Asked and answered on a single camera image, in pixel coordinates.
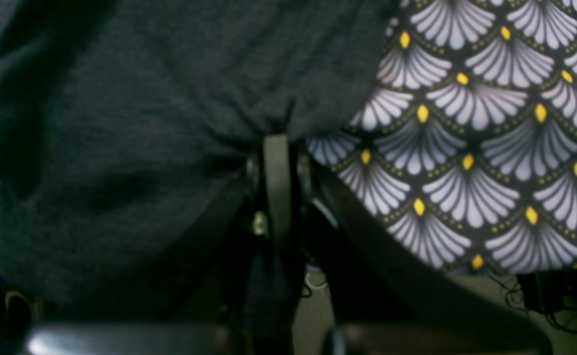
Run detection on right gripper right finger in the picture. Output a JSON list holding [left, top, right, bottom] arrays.
[[298, 153, 550, 346]]

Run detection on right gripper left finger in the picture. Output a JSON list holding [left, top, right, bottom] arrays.
[[160, 163, 265, 323]]

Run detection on dark grey T-shirt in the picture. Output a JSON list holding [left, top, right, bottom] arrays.
[[0, 0, 396, 305]]

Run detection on fan-patterned tablecloth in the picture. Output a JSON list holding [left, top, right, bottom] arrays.
[[289, 0, 577, 273]]

